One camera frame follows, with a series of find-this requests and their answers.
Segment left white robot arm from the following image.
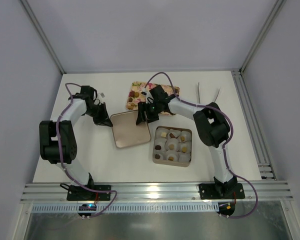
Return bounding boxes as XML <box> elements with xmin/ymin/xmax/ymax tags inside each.
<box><xmin>39</xmin><ymin>83</ymin><xmax>113</xmax><ymax>193</ymax></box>

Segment tan round chocolate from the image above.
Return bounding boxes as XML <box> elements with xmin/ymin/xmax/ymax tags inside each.
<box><xmin>181</xmin><ymin>147</ymin><xmax>187</xmax><ymax>153</ymax></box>

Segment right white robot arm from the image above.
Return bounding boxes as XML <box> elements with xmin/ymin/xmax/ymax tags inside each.
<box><xmin>136</xmin><ymin>85</ymin><xmax>238</xmax><ymax>199</ymax></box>

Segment beige tin box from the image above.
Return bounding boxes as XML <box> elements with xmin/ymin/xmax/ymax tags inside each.
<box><xmin>152</xmin><ymin>126</ymin><xmax>193</xmax><ymax>168</ymax></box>

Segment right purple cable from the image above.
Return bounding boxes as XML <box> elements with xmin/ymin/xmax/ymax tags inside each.
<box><xmin>143</xmin><ymin>72</ymin><xmax>260</xmax><ymax>220</ymax></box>

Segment beige tin lid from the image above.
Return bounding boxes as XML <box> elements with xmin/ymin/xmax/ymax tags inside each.
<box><xmin>110</xmin><ymin>110</ymin><xmax>151</xmax><ymax>149</ymax></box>

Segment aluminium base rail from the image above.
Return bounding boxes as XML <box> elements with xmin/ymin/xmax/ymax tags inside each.
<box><xmin>20</xmin><ymin>180</ymin><xmax>293</xmax><ymax>213</ymax></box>

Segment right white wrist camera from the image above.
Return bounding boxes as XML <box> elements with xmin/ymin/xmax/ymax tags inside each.
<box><xmin>141</xmin><ymin>88</ymin><xmax>151</xmax><ymax>98</ymax></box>

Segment beige heart chocolate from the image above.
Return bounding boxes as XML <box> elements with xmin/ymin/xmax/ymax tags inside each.
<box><xmin>168</xmin><ymin>144</ymin><xmax>175</xmax><ymax>150</ymax></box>

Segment metal tongs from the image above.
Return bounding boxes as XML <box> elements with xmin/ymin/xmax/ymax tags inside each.
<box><xmin>196</xmin><ymin>82</ymin><xmax>221</xmax><ymax>105</ymax></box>

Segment floral tray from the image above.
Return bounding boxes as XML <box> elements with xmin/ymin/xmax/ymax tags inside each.
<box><xmin>125</xmin><ymin>81</ymin><xmax>180</xmax><ymax>116</ymax></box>

